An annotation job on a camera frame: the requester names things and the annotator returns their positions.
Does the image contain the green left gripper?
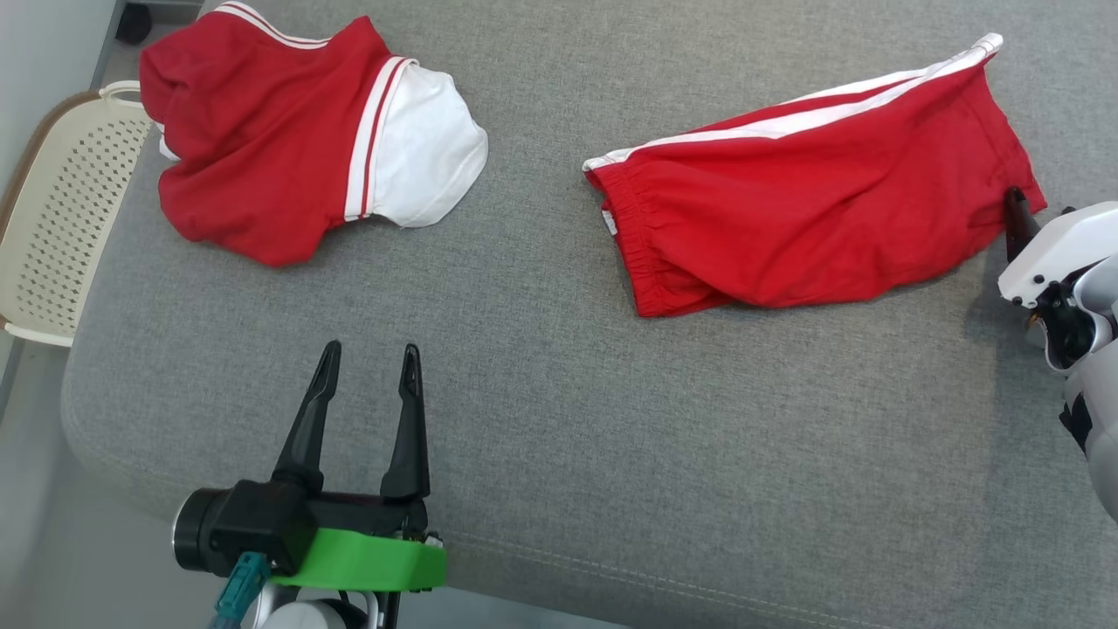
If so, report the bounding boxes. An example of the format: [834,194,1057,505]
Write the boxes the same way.
[269,340,448,595]

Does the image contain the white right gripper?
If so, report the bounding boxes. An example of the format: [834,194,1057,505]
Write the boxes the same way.
[997,185,1118,371]

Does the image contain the red shorts with white stripes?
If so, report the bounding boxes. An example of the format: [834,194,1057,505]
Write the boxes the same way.
[583,33,1048,319]

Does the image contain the red jersey with white sleeves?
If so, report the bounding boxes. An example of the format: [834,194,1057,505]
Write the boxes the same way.
[138,2,490,268]

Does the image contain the cream perforated laundry basket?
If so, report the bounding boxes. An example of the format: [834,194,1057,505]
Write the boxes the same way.
[0,80,155,349]

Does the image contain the black caster wheel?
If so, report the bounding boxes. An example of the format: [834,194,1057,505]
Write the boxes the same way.
[115,2,154,46]

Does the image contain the teal left camera connector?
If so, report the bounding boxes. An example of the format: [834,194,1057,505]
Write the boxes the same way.
[214,551,272,623]

